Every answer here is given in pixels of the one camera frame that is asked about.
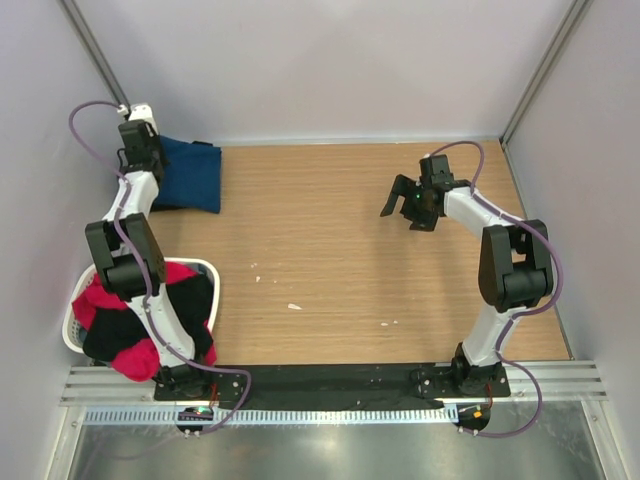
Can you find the white laundry basket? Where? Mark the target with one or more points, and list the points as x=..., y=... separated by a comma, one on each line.
x=71, y=327

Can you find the slotted cable duct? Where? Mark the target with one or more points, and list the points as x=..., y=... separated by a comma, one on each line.
x=200, y=416

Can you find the blue printed t-shirt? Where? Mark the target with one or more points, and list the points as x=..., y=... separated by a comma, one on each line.
x=192, y=180

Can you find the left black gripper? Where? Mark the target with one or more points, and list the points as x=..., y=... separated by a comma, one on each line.
x=155, y=140

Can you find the left aluminium frame post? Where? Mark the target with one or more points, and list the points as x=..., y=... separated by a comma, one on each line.
x=83, y=31

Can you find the right aluminium frame post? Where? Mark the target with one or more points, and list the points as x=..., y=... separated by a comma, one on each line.
x=559, y=41

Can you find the aluminium rail profile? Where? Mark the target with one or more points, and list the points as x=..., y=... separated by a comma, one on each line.
x=91, y=386

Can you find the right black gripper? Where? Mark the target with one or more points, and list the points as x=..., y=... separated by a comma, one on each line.
x=403, y=186

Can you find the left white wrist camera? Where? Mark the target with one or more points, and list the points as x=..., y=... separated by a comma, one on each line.
x=140, y=111

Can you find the red t-shirt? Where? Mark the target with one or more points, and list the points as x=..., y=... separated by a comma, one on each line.
x=142, y=362

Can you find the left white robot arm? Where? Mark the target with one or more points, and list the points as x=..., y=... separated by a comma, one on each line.
x=131, y=266

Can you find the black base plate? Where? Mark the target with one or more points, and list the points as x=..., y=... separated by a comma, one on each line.
x=333, y=387

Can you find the aluminium frame post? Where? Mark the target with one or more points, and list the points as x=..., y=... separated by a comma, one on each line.
x=559, y=41
x=83, y=31

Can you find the black t-shirt in basket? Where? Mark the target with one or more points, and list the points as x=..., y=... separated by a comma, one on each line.
x=113, y=328

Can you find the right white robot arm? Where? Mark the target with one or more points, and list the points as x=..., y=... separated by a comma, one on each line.
x=515, y=269

